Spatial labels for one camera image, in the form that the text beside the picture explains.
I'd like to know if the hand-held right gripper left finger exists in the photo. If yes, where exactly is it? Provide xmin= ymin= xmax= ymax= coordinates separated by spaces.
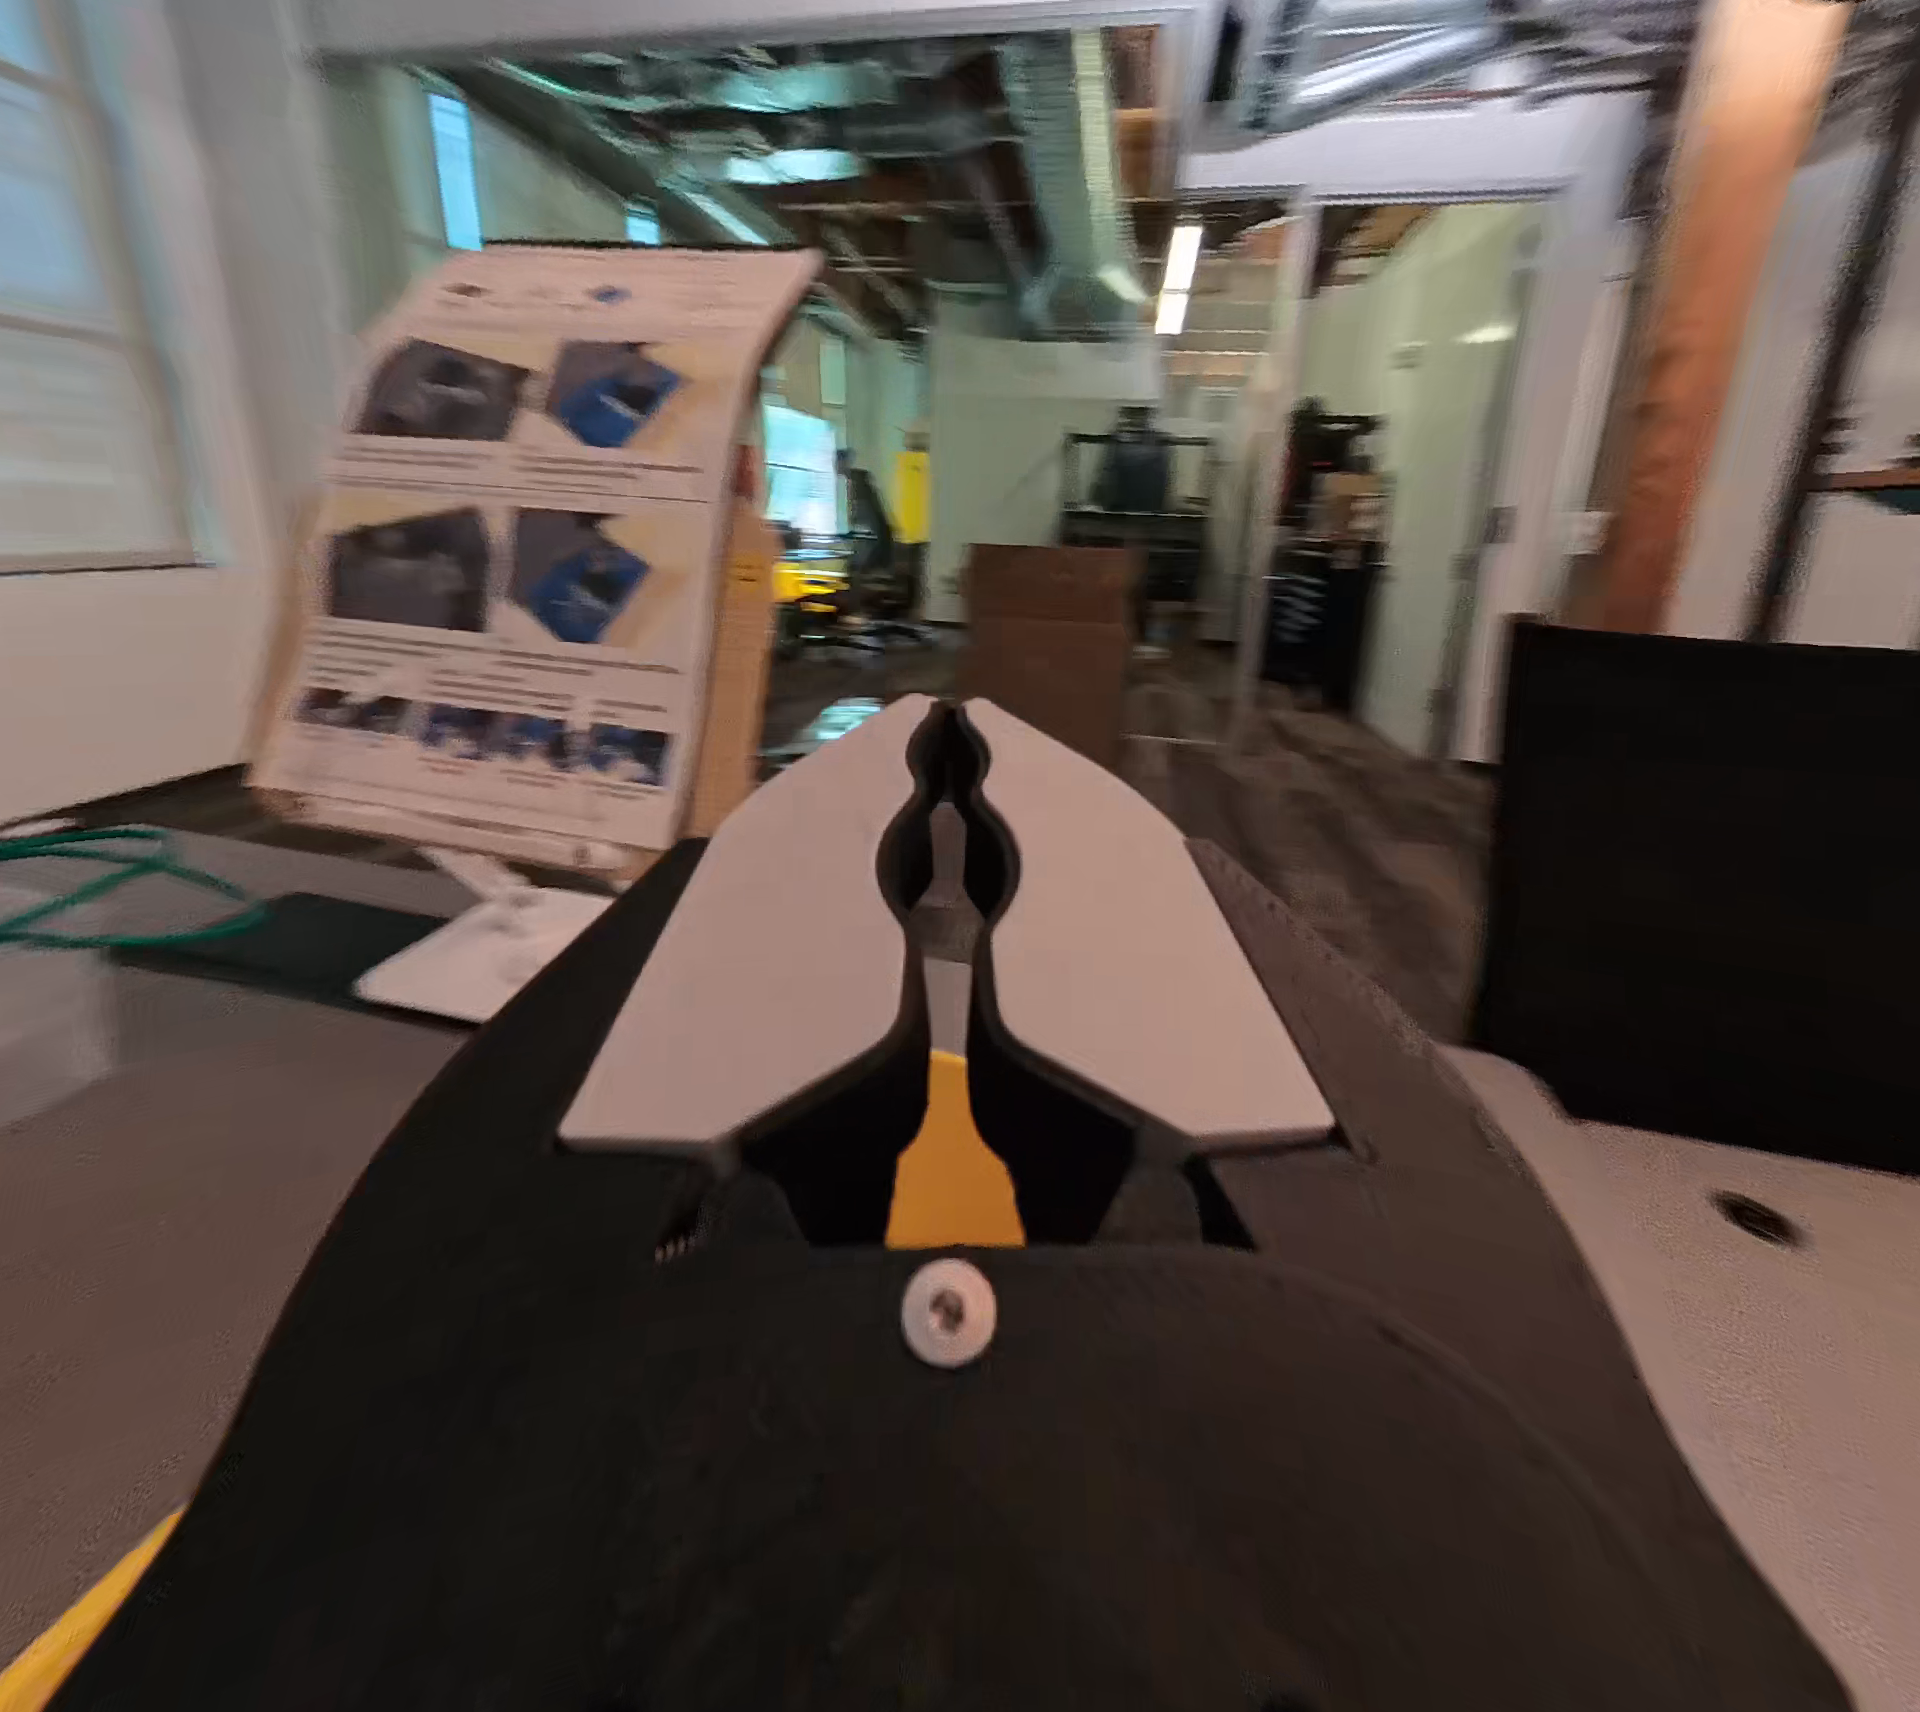
xmin=554 ymin=695 xmax=955 ymax=1249

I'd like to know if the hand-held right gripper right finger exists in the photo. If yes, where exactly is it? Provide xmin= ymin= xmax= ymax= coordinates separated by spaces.
xmin=944 ymin=693 xmax=1341 ymax=1249

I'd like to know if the yellow plastic bin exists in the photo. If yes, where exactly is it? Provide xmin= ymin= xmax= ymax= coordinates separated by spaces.
xmin=0 ymin=1048 xmax=1032 ymax=1712

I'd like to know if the green ethernet cable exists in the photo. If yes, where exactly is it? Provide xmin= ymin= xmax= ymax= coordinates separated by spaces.
xmin=0 ymin=823 xmax=271 ymax=951

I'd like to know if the white stand base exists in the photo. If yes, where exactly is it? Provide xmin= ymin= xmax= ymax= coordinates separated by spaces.
xmin=352 ymin=841 xmax=618 ymax=1028

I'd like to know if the brown cardboard box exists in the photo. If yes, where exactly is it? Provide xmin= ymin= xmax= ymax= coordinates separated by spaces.
xmin=960 ymin=542 xmax=1143 ymax=769

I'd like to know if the instruction poster board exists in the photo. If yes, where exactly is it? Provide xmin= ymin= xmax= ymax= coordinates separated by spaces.
xmin=246 ymin=242 xmax=829 ymax=851

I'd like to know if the black panel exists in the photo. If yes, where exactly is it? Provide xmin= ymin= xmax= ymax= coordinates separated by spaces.
xmin=1477 ymin=616 xmax=1920 ymax=1135

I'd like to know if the ceiling light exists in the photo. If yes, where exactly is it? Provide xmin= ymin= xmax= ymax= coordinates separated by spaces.
xmin=1153 ymin=218 xmax=1213 ymax=338

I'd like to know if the glass window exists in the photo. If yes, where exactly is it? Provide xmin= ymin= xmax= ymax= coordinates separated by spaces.
xmin=0 ymin=0 xmax=228 ymax=573

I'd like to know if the wooden post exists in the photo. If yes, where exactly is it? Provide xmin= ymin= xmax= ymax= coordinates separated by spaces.
xmin=1574 ymin=0 xmax=1855 ymax=633

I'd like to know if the silver air duct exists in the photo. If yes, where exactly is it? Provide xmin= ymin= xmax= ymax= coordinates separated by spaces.
xmin=1244 ymin=0 xmax=1699 ymax=132

